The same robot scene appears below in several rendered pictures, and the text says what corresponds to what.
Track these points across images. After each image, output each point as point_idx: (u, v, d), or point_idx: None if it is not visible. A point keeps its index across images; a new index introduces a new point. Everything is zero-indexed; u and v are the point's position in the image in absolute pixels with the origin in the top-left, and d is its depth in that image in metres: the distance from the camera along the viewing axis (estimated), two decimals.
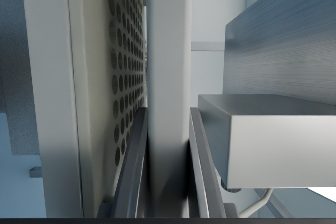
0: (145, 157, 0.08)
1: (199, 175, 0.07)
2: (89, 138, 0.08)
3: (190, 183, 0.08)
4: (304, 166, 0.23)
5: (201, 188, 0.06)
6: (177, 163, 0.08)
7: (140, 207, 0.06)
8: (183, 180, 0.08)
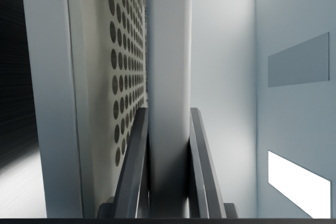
0: (145, 157, 0.08)
1: (199, 175, 0.07)
2: (89, 138, 0.08)
3: (190, 183, 0.08)
4: None
5: (201, 188, 0.06)
6: (177, 163, 0.08)
7: (140, 207, 0.06)
8: (183, 180, 0.08)
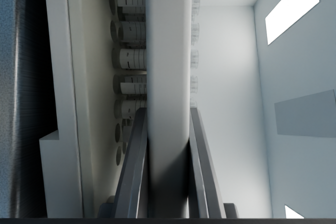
0: (146, 157, 0.08)
1: (198, 175, 0.07)
2: None
3: (189, 183, 0.08)
4: None
5: (200, 188, 0.06)
6: None
7: (141, 207, 0.06)
8: None
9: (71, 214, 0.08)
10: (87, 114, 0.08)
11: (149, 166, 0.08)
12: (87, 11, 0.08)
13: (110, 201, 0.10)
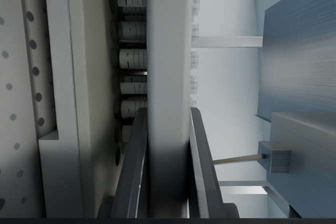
0: (145, 157, 0.08)
1: (199, 175, 0.07)
2: None
3: (190, 183, 0.08)
4: None
5: (201, 188, 0.06)
6: None
7: (140, 207, 0.06)
8: None
9: (71, 214, 0.08)
10: (87, 114, 0.08)
11: (149, 166, 0.08)
12: (88, 11, 0.08)
13: (110, 201, 0.10)
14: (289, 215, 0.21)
